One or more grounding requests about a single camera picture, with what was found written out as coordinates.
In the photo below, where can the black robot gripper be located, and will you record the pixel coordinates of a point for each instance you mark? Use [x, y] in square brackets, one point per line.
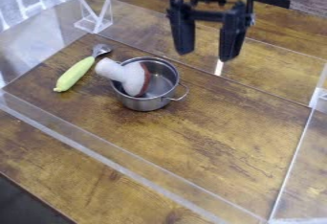
[236, 19]

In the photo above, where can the white plush mushroom red cap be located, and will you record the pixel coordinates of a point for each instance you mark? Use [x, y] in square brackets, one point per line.
[132, 75]

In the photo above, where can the small silver metal pot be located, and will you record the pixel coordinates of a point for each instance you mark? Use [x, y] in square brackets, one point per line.
[163, 85]

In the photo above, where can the clear acrylic triangular bracket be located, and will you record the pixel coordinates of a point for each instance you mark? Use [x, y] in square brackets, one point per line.
[94, 23]

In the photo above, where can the yellow-green handled metal spoon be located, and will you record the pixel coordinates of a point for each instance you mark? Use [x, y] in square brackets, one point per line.
[74, 74]

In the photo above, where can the clear acrylic enclosure wall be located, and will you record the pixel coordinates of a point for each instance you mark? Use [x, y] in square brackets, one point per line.
[234, 155]

